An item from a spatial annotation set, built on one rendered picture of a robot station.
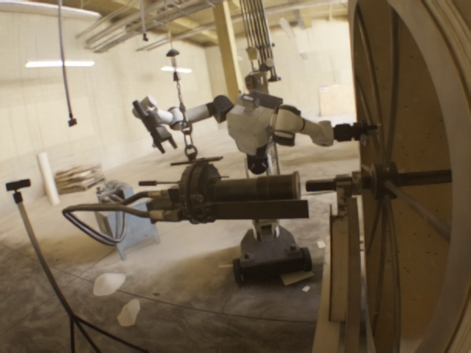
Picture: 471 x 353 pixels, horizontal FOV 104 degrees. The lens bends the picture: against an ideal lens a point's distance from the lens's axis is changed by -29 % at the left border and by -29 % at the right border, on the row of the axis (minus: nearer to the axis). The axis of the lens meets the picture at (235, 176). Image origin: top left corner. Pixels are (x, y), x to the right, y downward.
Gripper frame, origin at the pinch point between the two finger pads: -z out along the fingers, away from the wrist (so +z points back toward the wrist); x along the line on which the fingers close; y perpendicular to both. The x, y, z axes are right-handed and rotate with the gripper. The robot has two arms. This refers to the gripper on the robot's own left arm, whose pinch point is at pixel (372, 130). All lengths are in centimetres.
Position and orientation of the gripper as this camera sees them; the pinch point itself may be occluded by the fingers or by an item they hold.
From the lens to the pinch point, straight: 129.5
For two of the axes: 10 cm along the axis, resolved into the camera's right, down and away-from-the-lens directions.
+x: 3.3, 6.1, 7.2
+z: -9.3, 0.7, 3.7
